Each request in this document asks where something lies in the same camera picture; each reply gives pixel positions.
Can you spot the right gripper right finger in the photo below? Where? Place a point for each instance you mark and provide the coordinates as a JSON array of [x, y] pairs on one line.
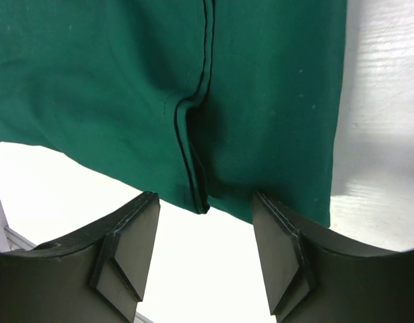
[[313, 274]]

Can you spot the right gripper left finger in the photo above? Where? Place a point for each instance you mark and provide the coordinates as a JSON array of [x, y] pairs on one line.
[[97, 273]]

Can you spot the green surgical cloth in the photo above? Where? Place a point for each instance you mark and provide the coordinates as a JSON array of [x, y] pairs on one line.
[[202, 102]]

